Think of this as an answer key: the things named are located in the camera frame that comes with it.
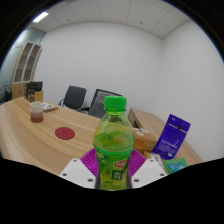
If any wooden side desk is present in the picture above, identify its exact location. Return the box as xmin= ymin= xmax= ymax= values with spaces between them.
xmin=127 ymin=107 xmax=167 ymax=135

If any rectangular ceiling light panel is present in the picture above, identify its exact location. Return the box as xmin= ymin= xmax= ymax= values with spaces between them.
xmin=32 ymin=11 xmax=50 ymax=24

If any white and brown ribbed cup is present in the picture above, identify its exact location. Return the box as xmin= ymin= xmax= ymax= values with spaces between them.
xmin=29 ymin=101 xmax=45 ymax=124

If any stack of dark boxes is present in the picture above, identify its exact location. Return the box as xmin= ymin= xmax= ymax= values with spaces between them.
xmin=24 ymin=80 xmax=44 ymax=103

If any wooden glass-door cabinet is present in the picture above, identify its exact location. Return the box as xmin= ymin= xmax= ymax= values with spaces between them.
xmin=10 ymin=41 xmax=44 ymax=100

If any grey backpack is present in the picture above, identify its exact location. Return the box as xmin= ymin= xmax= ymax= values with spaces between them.
xmin=88 ymin=91 xmax=111 ymax=119

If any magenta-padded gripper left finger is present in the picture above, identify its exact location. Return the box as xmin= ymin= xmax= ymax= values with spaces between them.
xmin=59 ymin=148 xmax=100 ymax=190

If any black padded office chair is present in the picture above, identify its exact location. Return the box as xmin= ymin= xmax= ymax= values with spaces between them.
xmin=58 ymin=85 xmax=88 ymax=112

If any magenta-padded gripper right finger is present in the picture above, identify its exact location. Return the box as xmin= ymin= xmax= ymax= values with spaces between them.
xmin=126 ymin=149 xmax=168 ymax=190

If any orange cardboard box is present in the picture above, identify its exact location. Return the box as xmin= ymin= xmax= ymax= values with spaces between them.
xmin=133 ymin=130 xmax=158 ymax=155

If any purple flat package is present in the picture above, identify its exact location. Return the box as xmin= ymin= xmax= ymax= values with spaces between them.
xmin=152 ymin=113 xmax=192 ymax=160

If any green drink bottle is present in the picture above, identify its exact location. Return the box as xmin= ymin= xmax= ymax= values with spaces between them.
xmin=92 ymin=95 xmax=136 ymax=192

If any black mesh office chair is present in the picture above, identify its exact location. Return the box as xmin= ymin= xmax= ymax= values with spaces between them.
xmin=79 ymin=88 xmax=123 ymax=119

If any flat round red coaster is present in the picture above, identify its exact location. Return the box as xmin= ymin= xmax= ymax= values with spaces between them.
xmin=54 ymin=126 xmax=76 ymax=141

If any tan cardboard box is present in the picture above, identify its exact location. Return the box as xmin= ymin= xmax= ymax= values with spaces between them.
xmin=31 ymin=90 xmax=45 ymax=103

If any green packet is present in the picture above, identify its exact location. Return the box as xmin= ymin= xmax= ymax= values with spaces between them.
xmin=162 ymin=157 xmax=189 ymax=175

